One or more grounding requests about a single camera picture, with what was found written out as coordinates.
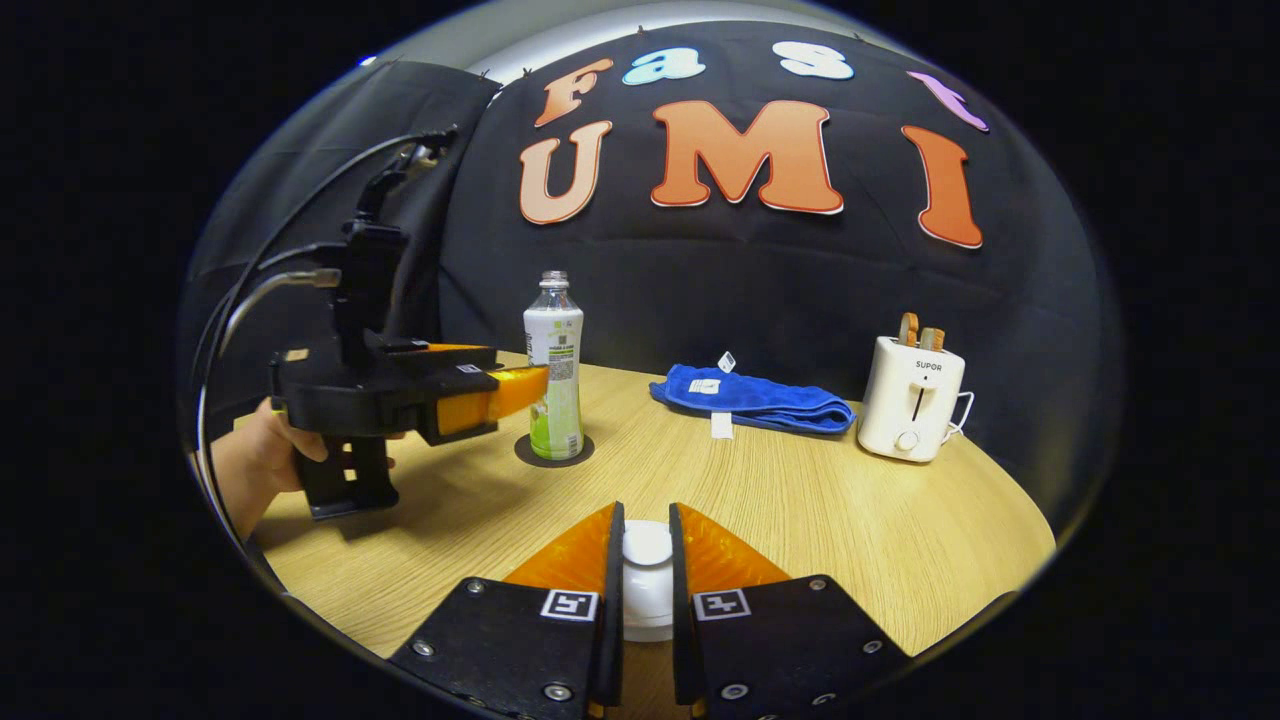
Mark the blue folded towel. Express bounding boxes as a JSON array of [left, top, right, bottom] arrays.
[[649, 352, 857, 441]]

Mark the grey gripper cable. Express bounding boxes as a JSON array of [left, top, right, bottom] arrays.
[[205, 267, 344, 401]]

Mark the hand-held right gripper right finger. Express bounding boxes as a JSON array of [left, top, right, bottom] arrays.
[[668, 502, 913, 720]]

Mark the dark round coaster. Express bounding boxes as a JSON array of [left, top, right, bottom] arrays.
[[514, 432, 595, 468]]

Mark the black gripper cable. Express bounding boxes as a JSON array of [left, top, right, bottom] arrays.
[[188, 128, 456, 541]]

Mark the white teacup lid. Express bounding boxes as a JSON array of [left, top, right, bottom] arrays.
[[622, 520, 676, 643]]

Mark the white toaster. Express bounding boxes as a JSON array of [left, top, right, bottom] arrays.
[[857, 335, 967, 463]]

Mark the black backdrop cloth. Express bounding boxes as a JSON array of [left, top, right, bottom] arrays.
[[180, 20, 1121, 521]]

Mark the clear plastic water bottle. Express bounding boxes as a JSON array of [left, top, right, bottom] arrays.
[[523, 270, 586, 461]]

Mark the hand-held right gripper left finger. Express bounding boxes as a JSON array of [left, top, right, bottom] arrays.
[[388, 502, 628, 720]]

